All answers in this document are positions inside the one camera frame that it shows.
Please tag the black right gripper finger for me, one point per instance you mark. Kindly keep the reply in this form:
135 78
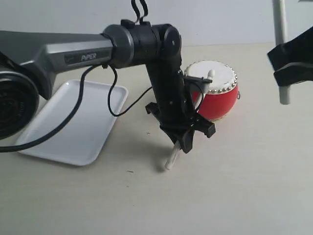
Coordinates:
292 73
297 50

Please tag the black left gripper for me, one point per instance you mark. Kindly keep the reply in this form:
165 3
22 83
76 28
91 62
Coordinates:
174 109

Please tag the white drumstick with ball tip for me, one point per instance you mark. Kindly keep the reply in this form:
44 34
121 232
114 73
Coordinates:
204 88

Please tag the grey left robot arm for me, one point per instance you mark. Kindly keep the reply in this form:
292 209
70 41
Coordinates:
30 62

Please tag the small red drum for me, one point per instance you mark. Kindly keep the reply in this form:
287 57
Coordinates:
222 93

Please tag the white rectangular plastic tray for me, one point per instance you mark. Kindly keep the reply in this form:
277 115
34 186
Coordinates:
81 140

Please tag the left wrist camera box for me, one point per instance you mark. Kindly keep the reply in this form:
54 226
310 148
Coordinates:
198 80

